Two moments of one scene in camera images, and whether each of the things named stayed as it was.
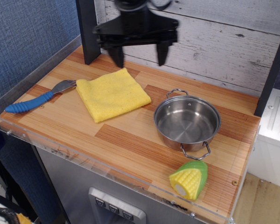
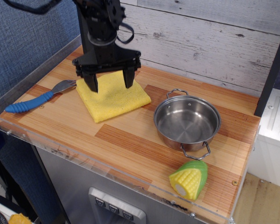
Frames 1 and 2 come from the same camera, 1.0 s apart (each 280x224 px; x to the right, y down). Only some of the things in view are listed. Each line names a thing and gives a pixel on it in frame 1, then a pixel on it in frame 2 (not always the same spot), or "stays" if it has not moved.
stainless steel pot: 187,122 stays
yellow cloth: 111,94 stays
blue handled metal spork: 25,105 stays
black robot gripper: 135,26 to 107,57
